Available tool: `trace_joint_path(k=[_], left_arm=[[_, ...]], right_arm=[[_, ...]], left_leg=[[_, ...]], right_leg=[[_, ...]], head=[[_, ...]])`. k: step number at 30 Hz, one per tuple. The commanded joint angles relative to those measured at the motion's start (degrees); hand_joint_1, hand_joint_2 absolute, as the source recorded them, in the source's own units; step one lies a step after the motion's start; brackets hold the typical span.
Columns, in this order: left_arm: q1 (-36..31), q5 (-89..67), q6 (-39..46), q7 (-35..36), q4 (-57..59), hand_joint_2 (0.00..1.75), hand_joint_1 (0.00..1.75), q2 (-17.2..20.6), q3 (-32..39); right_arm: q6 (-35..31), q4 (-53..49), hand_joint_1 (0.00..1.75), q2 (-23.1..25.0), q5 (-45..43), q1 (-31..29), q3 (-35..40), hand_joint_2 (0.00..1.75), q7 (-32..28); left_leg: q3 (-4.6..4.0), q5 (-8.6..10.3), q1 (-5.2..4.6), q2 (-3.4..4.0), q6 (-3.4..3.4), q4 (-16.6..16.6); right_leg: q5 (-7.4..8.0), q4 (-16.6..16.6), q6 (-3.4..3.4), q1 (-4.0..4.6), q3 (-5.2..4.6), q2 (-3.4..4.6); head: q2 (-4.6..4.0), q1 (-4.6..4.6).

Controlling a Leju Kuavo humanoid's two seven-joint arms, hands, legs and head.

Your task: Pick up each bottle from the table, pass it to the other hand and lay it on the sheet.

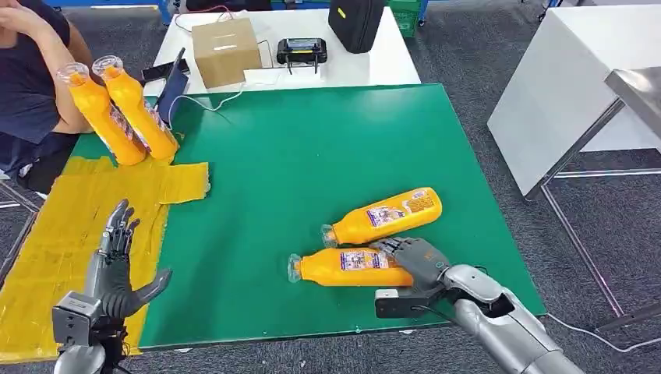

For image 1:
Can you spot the blue cased tablet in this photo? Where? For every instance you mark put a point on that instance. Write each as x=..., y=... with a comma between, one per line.
x=173, y=95

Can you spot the orange drink bottle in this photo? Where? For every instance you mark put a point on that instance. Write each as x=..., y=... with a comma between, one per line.
x=139, y=118
x=335, y=271
x=103, y=129
x=387, y=217

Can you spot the yellow sheet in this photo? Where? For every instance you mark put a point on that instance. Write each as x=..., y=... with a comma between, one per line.
x=62, y=248

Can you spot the brown cardboard box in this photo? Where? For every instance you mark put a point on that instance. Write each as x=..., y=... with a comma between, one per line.
x=224, y=54

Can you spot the black phone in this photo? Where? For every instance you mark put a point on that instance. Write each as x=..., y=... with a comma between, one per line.
x=155, y=71

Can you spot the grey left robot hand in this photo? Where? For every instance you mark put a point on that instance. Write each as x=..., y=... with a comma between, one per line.
x=113, y=289

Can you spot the person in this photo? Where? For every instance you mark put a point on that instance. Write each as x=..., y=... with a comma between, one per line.
x=26, y=88

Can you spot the black zip case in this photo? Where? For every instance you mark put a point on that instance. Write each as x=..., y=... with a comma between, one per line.
x=359, y=25

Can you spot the black handheld controller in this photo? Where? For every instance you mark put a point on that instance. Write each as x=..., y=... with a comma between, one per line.
x=302, y=51

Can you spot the white slanted table top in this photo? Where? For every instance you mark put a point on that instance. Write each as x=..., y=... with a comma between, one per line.
x=557, y=93

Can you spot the grey metal table frame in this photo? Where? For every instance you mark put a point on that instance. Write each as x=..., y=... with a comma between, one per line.
x=578, y=248

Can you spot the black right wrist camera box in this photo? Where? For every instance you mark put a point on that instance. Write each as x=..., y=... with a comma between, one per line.
x=403, y=304

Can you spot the steel bench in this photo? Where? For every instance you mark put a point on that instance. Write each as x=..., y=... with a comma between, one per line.
x=640, y=93

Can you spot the blue metal post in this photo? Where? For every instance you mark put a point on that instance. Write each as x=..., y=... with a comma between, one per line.
x=165, y=10

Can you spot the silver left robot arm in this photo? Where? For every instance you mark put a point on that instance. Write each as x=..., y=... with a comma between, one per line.
x=77, y=361

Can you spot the green crate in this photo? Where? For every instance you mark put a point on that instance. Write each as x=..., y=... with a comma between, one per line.
x=407, y=16

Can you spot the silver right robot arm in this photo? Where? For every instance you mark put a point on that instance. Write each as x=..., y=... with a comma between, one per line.
x=506, y=325

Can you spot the green table mat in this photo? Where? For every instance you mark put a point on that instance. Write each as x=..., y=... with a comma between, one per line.
x=310, y=155

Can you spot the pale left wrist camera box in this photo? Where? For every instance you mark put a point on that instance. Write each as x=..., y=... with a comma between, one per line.
x=77, y=317

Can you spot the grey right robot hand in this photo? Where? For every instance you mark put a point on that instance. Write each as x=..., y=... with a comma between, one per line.
x=421, y=263

